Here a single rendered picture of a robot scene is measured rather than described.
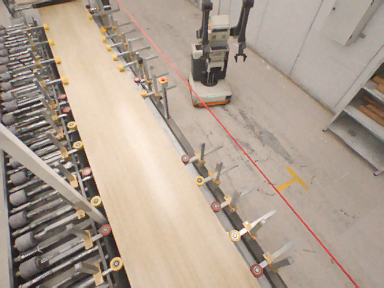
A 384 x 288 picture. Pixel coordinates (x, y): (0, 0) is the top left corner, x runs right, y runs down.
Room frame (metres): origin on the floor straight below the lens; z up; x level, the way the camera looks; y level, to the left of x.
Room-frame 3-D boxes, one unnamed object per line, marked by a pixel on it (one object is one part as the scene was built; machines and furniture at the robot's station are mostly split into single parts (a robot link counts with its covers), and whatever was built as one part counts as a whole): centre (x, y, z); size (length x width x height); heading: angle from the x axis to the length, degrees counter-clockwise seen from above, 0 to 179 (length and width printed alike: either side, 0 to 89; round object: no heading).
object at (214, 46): (2.56, -0.31, 0.99); 0.28 x 0.16 x 0.22; 99
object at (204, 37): (2.36, -0.13, 1.40); 0.11 x 0.06 x 0.43; 99
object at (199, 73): (2.94, -0.25, 0.59); 0.55 x 0.34 x 0.83; 99
